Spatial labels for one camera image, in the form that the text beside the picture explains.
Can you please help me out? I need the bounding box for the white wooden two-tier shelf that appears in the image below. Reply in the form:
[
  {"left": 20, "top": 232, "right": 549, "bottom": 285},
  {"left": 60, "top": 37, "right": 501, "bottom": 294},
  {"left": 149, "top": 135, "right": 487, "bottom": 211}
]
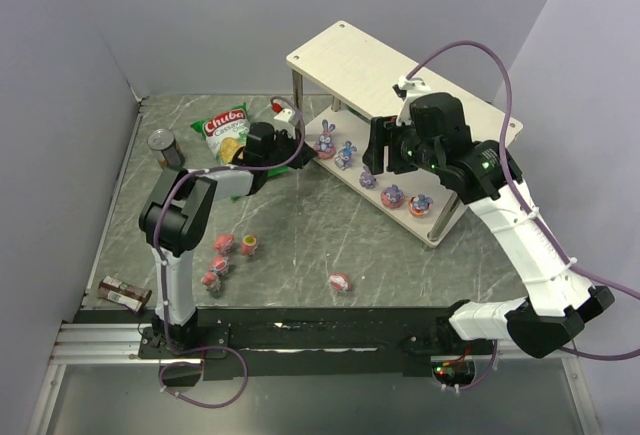
[{"left": 286, "top": 21, "right": 531, "bottom": 247}]

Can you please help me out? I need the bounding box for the pink striped bunny toy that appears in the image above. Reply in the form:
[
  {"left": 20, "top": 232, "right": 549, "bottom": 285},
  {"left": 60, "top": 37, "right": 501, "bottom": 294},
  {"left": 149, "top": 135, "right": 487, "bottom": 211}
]
[{"left": 209, "top": 255, "right": 231, "bottom": 277}]

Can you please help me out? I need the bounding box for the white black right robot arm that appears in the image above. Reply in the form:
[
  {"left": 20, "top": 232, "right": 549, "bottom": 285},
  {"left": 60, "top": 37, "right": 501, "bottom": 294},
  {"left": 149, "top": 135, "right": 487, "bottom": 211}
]
[{"left": 364, "top": 88, "right": 615, "bottom": 358}]

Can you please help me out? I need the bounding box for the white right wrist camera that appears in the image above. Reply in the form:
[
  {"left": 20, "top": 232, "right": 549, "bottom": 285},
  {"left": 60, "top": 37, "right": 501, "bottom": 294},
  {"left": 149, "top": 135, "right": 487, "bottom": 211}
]
[{"left": 393, "top": 77, "right": 432, "bottom": 103}]

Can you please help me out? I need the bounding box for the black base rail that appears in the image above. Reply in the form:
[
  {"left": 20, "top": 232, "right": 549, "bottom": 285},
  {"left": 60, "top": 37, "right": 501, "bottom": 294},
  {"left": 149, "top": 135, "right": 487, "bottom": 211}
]
[{"left": 137, "top": 304, "right": 551, "bottom": 386}]

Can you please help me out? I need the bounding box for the pink white cupcake toy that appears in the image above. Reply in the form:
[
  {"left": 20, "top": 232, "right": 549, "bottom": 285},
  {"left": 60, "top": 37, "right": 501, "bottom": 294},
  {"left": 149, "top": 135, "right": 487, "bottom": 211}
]
[{"left": 328, "top": 273, "right": 352, "bottom": 293}]

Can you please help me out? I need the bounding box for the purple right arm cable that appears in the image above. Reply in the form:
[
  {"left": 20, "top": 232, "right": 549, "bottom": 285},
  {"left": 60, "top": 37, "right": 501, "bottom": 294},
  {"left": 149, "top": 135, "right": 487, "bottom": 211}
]
[{"left": 407, "top": 40, "right": 640, "bottom": 391}]

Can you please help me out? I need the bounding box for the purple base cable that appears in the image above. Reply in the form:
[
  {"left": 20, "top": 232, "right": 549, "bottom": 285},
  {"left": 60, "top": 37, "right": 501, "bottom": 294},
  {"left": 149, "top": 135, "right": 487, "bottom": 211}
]
[{"left": 158, "top": 347, "right": 249, "bottom": 411}]

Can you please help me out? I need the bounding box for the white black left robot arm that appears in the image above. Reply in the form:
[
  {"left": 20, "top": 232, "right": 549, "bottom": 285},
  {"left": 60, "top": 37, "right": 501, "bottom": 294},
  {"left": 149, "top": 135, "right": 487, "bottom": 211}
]
[{"left": 139, "top": 121, "right": 313, "bottom": 353}]

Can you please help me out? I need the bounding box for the green Chuba chips bag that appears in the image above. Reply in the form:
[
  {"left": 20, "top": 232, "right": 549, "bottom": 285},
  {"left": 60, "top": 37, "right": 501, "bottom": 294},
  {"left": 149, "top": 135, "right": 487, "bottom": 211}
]
[{"left": 191, "top": 104, "right": 284, "bottom": 201}]

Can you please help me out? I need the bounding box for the dark soda can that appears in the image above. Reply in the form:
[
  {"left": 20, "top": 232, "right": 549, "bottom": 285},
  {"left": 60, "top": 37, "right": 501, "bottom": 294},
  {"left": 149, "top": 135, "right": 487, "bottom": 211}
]
[{"left": 147, "top": 128, "right": 185, "bottom": 168}]

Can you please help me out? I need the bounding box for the purple bunny pink base toy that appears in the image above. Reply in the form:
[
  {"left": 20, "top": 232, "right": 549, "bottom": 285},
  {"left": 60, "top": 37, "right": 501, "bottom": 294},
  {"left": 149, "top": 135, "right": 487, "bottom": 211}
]
[{"left": 313, "top": 119, "right": 336, "bottom": 160}]

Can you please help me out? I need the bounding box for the pink bunny flower ring toy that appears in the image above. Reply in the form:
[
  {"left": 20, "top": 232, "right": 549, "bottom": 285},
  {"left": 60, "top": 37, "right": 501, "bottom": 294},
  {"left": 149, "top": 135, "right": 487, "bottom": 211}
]
[{"left": 213, "top": 234, "right": 235, "bottom": 255}]

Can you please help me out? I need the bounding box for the small purple bunny head toy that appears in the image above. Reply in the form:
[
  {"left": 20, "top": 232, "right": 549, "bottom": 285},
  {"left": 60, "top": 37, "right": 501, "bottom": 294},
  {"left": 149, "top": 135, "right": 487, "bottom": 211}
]
[{"left": 359, "top": 165, "right": 377, "bottom": 190}]

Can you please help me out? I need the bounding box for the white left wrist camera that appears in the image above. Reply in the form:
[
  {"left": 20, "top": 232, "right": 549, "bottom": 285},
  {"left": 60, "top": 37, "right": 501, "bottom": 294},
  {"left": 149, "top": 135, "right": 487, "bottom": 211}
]
[{"left": 270, "top": 96, "right": 301, "bottom": 125}]

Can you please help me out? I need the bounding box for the pink bunny red bow toy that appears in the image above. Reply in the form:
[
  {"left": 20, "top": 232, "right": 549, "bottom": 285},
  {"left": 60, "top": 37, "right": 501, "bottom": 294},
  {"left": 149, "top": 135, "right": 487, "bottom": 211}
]
[{"left": 201, "top": 272, "right": 223, "bottom": 293}]

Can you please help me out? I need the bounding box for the brown snack bar wrapper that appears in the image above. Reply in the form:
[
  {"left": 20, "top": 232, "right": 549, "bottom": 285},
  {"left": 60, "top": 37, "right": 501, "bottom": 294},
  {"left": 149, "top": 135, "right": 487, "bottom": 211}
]
[{"left": 97, "top": 276, "right": 152, "bottom": 314}]

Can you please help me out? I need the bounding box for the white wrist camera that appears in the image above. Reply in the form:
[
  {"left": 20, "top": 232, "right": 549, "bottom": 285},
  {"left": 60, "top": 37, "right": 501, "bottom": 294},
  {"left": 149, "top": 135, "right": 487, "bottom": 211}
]
[
  {"left": 270, "top": 96, "right": 301, "bottom": 125},
  {"left": 393, "top": 77, "right": 432, "bottom": 103}
]

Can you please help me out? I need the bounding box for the purple bunny blue ears toy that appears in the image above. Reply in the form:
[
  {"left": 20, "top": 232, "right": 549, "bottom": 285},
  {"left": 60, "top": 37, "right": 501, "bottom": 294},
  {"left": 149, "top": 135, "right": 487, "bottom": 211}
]
[{"left": 334, "top": 140, "right": 357, "bottom": 170}]

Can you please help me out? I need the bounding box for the pink cup toy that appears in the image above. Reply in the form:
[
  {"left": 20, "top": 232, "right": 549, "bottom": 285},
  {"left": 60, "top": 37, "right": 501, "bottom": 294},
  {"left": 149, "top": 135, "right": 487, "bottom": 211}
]
[{"left": 240, "top": 235, "right": 258, "bottom": 257}]

